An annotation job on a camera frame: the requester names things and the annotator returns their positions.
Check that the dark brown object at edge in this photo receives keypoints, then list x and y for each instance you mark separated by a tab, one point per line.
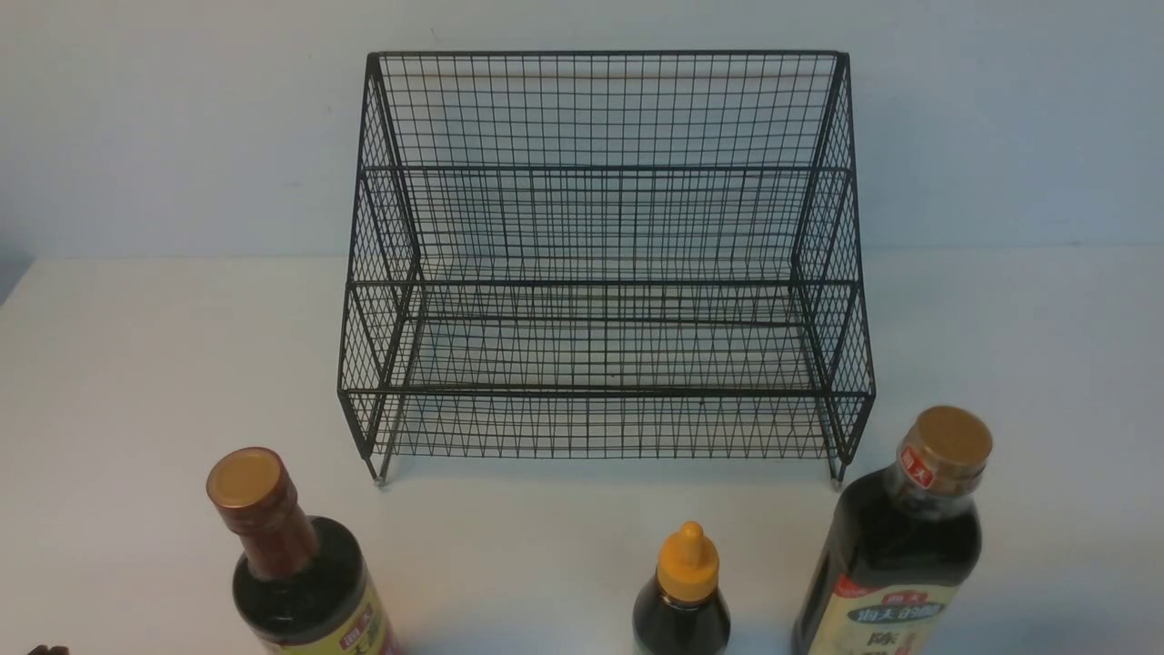
46	649

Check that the soy sauce bottle brown cap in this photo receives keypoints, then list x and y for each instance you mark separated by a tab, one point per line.
301	584

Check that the black wire mesh rack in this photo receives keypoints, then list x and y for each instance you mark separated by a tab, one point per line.
606	254

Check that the vinegar bottle gold cap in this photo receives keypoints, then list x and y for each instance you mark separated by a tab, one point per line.
902	541

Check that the small dark bottle yellow cap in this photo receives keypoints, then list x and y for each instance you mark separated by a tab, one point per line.
681	609

